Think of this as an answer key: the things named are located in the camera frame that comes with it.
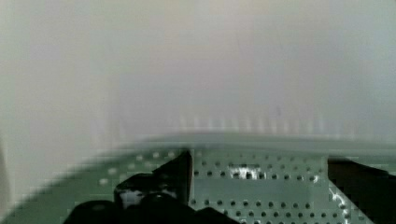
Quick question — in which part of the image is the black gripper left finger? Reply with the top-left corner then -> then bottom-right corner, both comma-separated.
64,150 -> 239,224

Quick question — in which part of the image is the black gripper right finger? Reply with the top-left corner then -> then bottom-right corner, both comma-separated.
327,158 -> 396,224

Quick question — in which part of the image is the green plastic strainer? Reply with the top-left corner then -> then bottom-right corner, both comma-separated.
1,133 -> 395,224

